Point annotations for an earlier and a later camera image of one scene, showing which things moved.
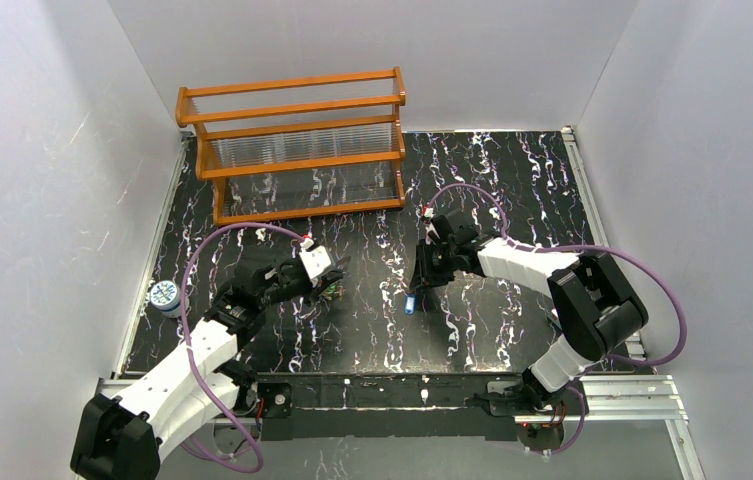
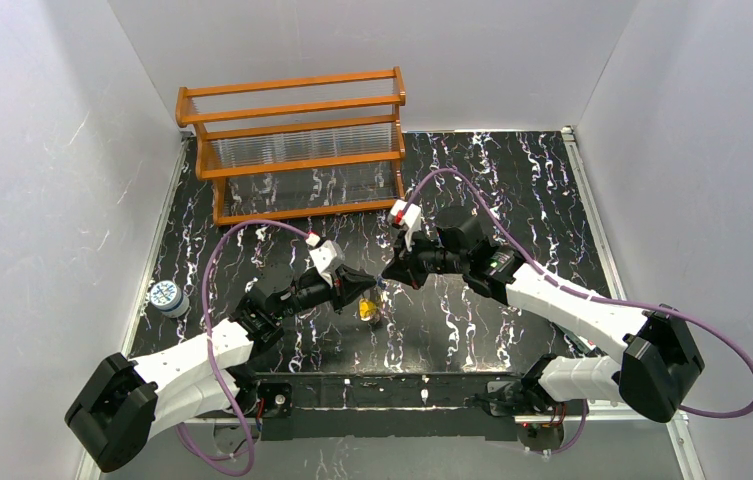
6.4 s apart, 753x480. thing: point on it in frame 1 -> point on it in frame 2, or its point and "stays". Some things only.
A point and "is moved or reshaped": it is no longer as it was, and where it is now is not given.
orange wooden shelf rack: (298, 147) stays
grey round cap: (165, 295) stays
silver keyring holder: (335, 291) is moved or reshaped
